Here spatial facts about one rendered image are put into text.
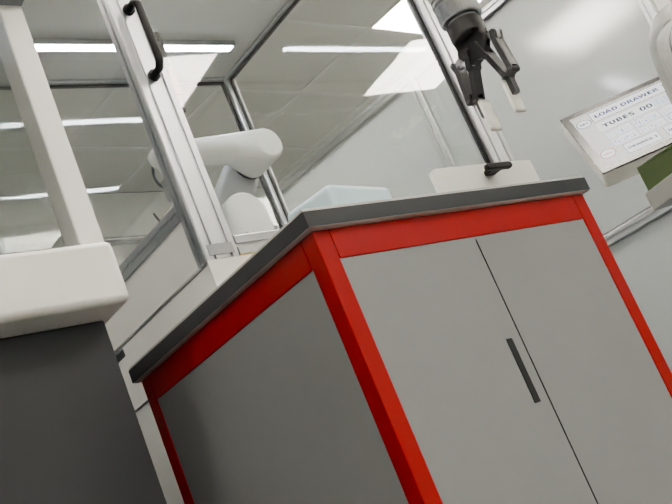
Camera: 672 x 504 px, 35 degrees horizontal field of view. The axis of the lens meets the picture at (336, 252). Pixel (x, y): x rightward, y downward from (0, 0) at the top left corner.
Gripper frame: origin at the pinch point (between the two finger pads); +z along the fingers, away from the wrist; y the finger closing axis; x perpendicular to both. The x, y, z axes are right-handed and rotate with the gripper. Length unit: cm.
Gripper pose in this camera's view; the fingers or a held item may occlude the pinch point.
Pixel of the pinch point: (502, 108)
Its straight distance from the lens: 215.1
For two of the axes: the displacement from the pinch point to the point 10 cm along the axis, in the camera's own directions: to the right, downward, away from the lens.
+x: -7.6, 1.0, -6.4
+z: 3.5, 9.0, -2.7
